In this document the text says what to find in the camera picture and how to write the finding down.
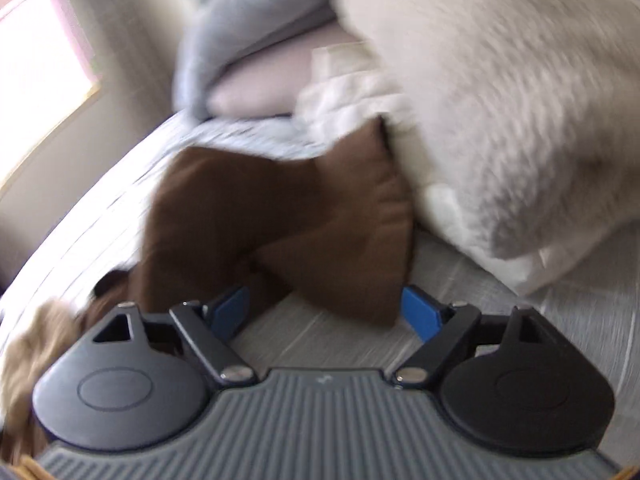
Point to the grey-blue plush toy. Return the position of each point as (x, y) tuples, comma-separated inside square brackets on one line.
[(240, 20)]

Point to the white crumpled cloth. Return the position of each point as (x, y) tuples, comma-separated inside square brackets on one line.
[(345, 90)]

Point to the brown coat with fur trim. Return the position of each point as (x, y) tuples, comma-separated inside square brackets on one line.
[(225, 210)]

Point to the bright window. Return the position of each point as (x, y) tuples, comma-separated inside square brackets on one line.
[(40, 75)]

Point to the pale pink pillow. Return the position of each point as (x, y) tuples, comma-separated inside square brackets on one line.
[(280, 75)]

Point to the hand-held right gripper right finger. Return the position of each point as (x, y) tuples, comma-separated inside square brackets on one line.
[(421, 311)]

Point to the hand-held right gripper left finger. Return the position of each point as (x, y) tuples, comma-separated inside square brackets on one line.
[(231, 311)]

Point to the grey textured bedspread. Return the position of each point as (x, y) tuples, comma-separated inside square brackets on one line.
[(325, 336)]

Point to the cream plush toy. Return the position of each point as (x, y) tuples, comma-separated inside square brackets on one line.
[(490, 110)]

